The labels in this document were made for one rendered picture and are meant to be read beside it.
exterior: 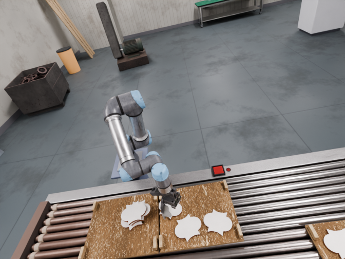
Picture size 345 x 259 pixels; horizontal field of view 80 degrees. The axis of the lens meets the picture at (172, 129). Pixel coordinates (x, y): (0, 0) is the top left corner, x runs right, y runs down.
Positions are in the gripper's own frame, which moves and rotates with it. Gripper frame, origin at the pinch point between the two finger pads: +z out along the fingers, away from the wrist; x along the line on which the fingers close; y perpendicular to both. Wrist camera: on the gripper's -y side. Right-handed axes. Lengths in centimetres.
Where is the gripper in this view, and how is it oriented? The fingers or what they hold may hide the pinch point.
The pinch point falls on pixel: (170, 207)
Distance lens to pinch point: 125.8
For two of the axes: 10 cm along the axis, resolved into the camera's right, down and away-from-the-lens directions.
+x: 4.7, -6.2, 6.2
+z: 2.0, 7.6, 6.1
